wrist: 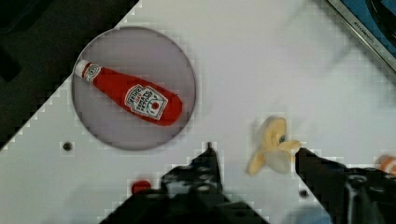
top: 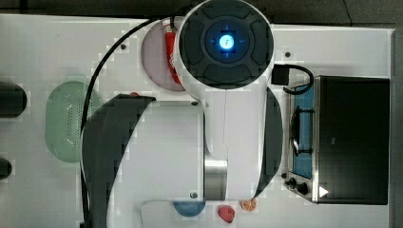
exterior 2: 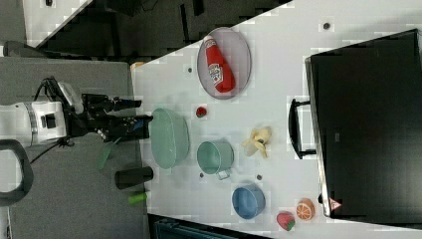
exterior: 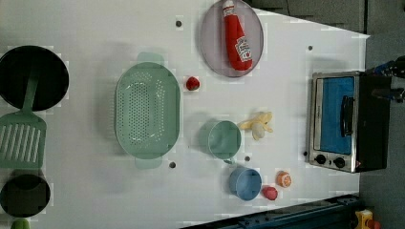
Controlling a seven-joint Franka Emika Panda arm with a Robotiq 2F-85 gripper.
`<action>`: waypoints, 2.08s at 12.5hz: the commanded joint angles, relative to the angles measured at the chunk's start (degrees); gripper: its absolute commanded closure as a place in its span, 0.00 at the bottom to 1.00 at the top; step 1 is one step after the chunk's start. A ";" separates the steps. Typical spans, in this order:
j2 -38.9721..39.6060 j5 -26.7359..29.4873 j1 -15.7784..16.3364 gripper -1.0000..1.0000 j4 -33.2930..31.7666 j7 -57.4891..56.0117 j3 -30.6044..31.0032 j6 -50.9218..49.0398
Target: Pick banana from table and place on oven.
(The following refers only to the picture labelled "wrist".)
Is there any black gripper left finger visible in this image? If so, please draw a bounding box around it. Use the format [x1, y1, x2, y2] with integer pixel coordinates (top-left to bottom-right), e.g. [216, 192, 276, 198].
[100, 144, 269, 224]

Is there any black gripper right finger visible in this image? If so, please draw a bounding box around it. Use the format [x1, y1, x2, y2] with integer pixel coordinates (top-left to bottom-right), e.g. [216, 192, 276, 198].
[295, 147, 396, 224]

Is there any yellow plush banana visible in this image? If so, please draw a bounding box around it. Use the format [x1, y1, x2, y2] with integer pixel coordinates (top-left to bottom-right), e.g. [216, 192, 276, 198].
[247, 118, 302, 175]

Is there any small red toy fruit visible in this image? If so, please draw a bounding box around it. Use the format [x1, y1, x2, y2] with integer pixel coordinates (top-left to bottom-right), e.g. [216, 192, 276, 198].
[131, 180, 151, 194]

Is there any red plush ketchup bottle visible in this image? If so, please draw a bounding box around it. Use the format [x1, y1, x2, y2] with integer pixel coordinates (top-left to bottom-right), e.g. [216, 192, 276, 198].
[75, 60, 183, 126]

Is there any grey round plate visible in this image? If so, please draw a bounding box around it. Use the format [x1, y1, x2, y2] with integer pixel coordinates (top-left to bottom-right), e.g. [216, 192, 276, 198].
[72, 27, 197, 150]

